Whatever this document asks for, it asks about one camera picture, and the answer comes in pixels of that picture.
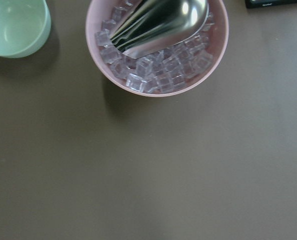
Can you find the pink bowl with ice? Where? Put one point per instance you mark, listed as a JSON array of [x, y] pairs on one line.
[[100, 10]]

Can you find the metal ice scoop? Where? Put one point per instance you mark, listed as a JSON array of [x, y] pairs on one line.
[[153, 25]]

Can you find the mint green bowl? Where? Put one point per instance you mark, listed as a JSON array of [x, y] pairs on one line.
[[25, 26]]

